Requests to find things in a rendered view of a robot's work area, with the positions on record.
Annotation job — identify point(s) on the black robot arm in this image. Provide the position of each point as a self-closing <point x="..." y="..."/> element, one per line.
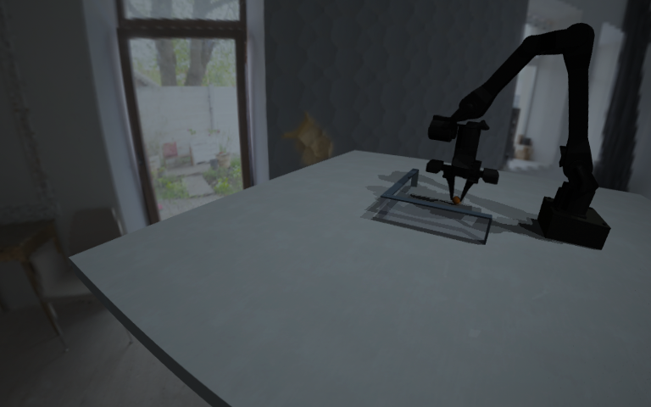
<point x="576" y="45"/>

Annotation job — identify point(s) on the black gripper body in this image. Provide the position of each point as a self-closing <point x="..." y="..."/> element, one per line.
<point x="488" y="175"/>

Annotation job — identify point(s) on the clear low l-shaped wall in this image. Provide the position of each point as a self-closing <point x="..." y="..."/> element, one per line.
<point x="461" y="226"/>

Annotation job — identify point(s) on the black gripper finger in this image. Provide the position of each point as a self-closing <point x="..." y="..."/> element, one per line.
<point x="468" y="185"/>
<point x="450" y="180"/>

